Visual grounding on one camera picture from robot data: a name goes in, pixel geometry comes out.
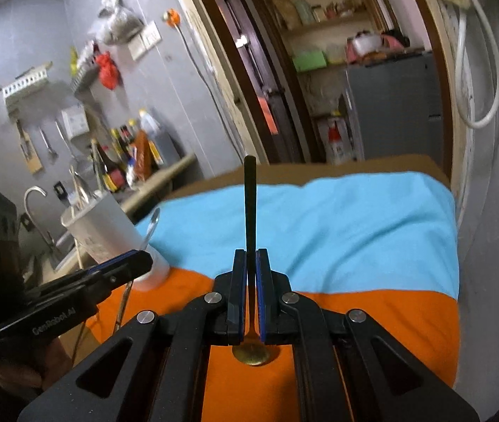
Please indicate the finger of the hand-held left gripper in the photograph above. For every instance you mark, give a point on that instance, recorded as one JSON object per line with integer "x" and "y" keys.
{"x": 119, "y": 264}
{"x": 73, "y": 289}

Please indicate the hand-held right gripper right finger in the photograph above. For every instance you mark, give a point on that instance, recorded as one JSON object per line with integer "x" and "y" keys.
{"x": 262, "y": 312}

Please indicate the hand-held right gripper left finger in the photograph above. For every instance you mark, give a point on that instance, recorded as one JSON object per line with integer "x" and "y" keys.
{"x": 243, "y": 312}

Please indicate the large silver spoon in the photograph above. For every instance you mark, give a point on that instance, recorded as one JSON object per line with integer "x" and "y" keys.
{"x": 147, "y": 239}

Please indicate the white utensil holder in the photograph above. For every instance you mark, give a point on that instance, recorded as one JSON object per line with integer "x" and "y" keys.
{"x": 104, "y": 228}

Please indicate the person's left hand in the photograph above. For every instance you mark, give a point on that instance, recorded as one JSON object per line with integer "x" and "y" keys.
{"x": 42, "y": 362}

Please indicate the metal faucet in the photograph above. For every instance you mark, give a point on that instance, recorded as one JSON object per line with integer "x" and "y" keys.
{"x": 34, "y": 211}

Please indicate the dark soy sauce bottle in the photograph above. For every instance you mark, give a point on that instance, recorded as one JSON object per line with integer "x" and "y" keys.
{"x": 106, "y": 171}

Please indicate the orange sauce packet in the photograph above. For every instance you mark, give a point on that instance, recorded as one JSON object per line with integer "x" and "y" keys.
{"x": 141, "y": 154}

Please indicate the blue and orange cloth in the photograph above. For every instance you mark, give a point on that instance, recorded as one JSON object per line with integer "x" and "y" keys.
{"x": 342, "y": 228}

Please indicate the clear yellow-capped oil bottle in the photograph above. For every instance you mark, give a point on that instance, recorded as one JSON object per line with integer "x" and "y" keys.
{"x": 155, "y": 138}

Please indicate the hanging metal utensil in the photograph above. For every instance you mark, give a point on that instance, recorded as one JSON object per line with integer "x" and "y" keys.
{"x": 47, "y": 143}

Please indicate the hanging slotted ladle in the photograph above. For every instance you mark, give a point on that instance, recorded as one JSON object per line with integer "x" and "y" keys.
{"x": 64, "y": 134}

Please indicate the wooden cutting board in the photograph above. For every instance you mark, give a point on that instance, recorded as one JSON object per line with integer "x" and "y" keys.
{"x": 27, "y": 149}

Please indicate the red and white bag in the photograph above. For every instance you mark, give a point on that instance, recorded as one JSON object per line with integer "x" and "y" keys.
{"x": 337, "y": 140}

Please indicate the red plastic bag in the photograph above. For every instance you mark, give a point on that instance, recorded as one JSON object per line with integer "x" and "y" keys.
{"x": 108, "y": 70}

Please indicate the dark wooden door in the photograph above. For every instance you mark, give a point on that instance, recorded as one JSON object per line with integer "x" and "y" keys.
{"x": 249, "y": 74}

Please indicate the grey hanging plastic bag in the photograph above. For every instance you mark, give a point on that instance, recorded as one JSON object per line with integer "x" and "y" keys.
{"x": 117, "y": 22}

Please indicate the grey refrigerator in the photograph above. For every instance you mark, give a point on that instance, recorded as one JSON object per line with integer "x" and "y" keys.
{"x": 390, "y": 105}

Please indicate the green box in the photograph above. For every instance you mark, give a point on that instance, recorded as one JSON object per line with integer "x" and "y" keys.
{"x": 309, "y": 59}

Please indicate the white pot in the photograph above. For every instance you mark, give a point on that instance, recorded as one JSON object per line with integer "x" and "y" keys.
{"x": 366, "y": 44}

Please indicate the wooden shelf unit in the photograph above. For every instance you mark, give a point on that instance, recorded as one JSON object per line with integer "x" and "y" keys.
{"x": 328, "y": 24}

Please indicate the pink cloth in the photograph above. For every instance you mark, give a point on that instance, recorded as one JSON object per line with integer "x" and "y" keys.
{"x": 397, "y": 40}

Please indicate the black wall outlet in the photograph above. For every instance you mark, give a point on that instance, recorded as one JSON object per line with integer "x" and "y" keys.
{"x": 59, "y": 189}

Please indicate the white wall box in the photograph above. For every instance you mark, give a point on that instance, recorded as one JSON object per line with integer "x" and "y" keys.
{"x": 75, "y": 121}

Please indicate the white wall rack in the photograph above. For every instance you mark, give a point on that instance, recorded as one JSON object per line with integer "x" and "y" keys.
{"x": 25, "y": 81}

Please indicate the white wall switch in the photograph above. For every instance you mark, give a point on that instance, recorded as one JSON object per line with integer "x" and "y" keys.
{"x": 146, "y": 39}

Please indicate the orange wall socket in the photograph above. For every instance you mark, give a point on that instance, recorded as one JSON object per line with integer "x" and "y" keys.
{"x": 171, "y": 17}

